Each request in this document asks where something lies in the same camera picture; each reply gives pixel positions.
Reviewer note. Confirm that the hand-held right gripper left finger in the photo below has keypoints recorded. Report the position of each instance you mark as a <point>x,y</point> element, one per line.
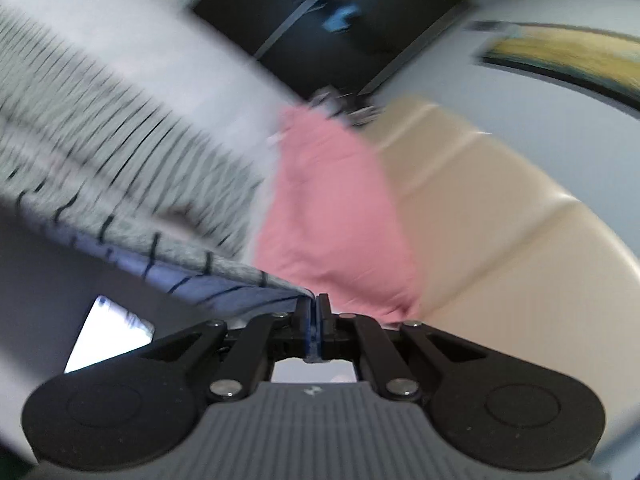
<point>306,332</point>

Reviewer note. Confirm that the grey striped shirt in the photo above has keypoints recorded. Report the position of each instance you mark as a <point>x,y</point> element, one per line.
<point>125,160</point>

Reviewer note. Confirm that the beige padded headboard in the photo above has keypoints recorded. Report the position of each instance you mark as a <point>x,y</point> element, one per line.
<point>500,240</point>

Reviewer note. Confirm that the pink pillow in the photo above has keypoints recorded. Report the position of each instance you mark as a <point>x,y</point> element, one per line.
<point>330,210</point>

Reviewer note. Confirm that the framed wall painting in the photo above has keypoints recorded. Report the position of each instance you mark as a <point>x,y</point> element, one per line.
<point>575,55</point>

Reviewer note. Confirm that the grey pink-dotted bed blanket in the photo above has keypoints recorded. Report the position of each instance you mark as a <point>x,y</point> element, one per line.
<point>40,280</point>

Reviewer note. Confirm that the black sliding-door wardrobe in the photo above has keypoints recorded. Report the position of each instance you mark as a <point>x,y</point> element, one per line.
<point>400,20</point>

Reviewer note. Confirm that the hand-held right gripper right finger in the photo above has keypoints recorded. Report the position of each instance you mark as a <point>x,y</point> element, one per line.
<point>322,332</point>

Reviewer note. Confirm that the smartphone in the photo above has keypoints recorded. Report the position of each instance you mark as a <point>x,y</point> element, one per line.
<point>105,335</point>

